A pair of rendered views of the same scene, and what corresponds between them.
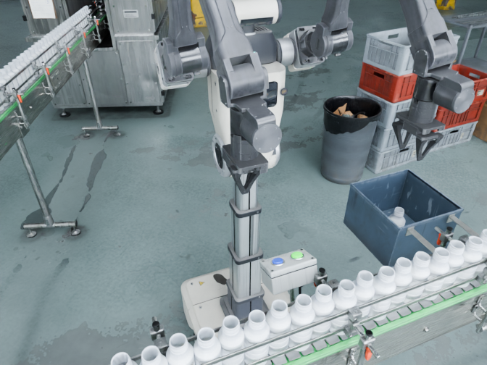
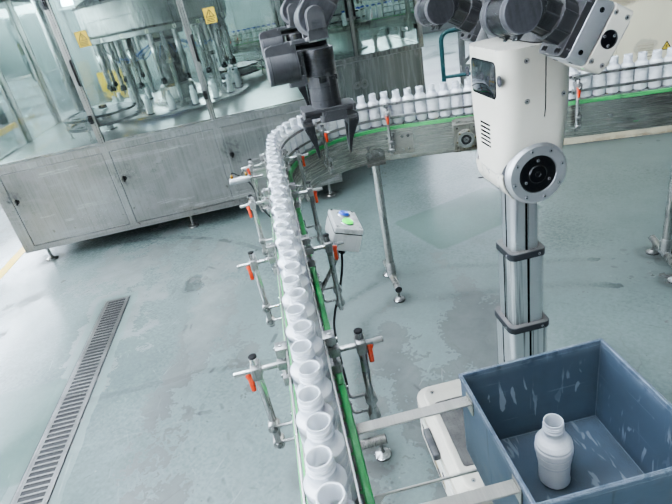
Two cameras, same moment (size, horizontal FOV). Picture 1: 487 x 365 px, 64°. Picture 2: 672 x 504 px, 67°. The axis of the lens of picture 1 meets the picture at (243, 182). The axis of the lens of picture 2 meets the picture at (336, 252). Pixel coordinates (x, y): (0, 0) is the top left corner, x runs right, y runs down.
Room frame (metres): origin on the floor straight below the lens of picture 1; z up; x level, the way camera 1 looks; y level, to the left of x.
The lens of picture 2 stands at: (1.13, -1.39, 1.69)
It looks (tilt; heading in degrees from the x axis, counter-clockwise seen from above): 27 degrees down; 108
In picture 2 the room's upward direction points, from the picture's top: 12 degrees counter-clockwise
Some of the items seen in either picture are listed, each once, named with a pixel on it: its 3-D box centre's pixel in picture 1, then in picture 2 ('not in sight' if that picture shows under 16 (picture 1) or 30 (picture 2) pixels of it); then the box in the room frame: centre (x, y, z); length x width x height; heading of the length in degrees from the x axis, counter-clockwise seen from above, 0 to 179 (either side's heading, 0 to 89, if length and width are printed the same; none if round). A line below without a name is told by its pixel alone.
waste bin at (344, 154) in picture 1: (346, 141); not in sight; (2.86, -0.86, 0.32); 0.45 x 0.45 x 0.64
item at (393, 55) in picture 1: (409, 48); not in sight; (3.16, -1.33, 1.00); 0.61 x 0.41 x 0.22; 119
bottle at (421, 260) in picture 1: (414, 277); (299, 296); (0.72, -0.47, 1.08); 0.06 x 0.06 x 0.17
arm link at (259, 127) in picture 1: (254, 109); (280, 32); (0.65, -0.02, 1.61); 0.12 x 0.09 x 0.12; 24
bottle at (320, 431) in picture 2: not in sight; (328, 461); (0.90, -0.91, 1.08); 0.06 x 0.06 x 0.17
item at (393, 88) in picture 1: (404, 75); not in sight; (3.17, -1.34, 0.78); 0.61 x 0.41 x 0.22; 119
